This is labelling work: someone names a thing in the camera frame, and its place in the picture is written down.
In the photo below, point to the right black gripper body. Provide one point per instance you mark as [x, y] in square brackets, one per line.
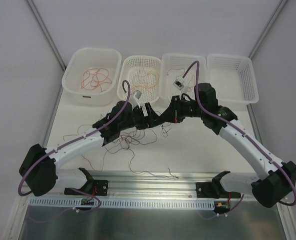
[175, 109]

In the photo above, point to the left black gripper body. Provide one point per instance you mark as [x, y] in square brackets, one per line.
[148, 113]

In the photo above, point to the red orange wire ball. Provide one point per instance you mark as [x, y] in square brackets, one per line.
[124, 142]

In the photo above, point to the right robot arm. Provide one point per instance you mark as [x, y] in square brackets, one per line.
[274, 180]

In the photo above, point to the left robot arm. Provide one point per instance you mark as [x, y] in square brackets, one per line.
[39, 157]

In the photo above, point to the white slotted basket middle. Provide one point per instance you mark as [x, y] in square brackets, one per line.
[173, 66]

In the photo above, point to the white slotted basket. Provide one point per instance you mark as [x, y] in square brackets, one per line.
[173, 66]
[233, 78]

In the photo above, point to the white round-hole basket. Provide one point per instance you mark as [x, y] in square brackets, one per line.
[143, 74]

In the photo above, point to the white slotted basket right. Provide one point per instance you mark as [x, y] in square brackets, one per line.
[233, 78]

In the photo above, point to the white solid plastic tub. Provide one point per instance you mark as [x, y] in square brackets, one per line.
[91, 76]

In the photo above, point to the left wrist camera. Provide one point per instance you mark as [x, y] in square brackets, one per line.
[134, 98]

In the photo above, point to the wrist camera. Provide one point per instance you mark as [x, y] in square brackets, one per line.
[134, 98]
[181, 86]

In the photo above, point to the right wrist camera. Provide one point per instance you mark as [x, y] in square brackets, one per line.
[181, 86]

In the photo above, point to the aluminium mounting rail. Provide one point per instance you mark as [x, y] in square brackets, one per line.
[147, 182]

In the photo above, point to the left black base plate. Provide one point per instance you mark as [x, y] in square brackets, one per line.
[91, 187]

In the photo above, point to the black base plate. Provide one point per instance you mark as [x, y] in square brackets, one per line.
[205, 190]
[91, 187]

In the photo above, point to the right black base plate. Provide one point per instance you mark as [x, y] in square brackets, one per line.
[205, 190]

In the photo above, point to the white slotted cable duct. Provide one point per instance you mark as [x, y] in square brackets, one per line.
[118, 203]

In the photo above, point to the right frame post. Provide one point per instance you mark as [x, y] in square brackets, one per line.
[268, 27]

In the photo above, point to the frame post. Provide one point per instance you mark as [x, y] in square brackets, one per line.
[268, 27]
[46, 34]

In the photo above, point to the left frame post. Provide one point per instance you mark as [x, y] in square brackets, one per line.
[46, 34]

